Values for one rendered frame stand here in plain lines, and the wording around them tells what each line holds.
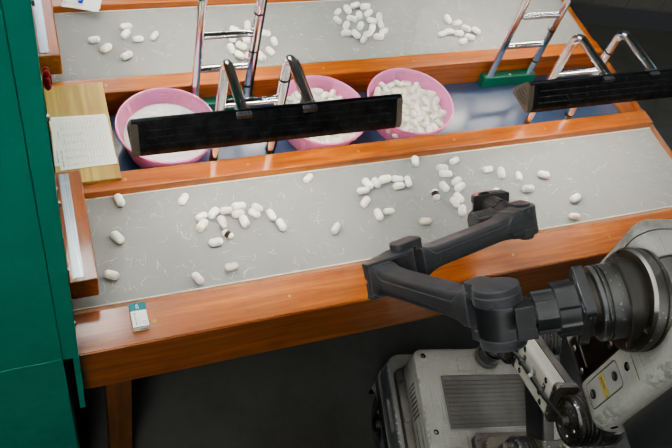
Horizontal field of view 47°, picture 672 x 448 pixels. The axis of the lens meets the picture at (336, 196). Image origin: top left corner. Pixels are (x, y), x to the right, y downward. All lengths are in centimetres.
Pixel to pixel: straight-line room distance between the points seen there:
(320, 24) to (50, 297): 140
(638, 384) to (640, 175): 126
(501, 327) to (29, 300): 79
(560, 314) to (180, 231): 101
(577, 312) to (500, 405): 98
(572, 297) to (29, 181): 82
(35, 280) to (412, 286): 65
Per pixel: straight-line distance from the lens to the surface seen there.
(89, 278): 171
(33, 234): 126
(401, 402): 222
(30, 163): 112
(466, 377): 219
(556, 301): 124
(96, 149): 202
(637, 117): 265
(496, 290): 124
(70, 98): 214
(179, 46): 235
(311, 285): 185
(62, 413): 191
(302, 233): 195
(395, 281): 147
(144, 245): 190
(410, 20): 263
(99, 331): 176
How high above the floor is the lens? 233
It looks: 51 degrees down
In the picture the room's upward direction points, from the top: 19 degrees clockwise
